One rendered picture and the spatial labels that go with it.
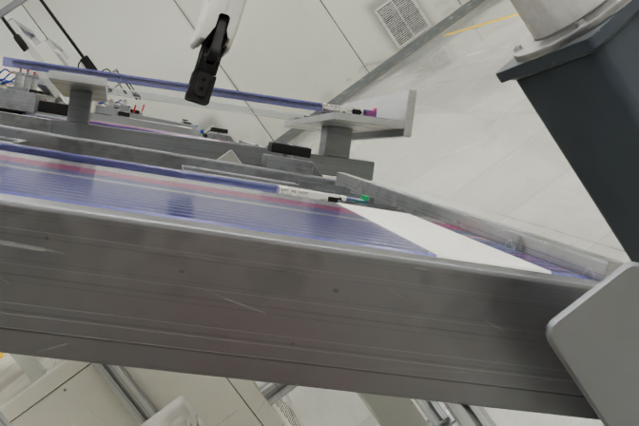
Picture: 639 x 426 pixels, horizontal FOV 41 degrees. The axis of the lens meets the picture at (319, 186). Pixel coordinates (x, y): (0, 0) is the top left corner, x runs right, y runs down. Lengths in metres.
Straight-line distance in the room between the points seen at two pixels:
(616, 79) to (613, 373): 0.77
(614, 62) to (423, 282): 0.77
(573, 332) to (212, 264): 0.15
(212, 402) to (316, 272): 1.55
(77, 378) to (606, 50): 1.27
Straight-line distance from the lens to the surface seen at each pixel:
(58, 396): 1.91
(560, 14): 1.14
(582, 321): 0.36
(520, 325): 0.39
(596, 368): 0.36
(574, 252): 0.46
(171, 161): 1.03
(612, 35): 1.12
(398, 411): 1.37
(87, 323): 0.36
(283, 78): 8.53
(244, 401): 1.92
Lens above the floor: 0.91
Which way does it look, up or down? 10 degrees down
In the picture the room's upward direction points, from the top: 35 degrees counter-clockwise
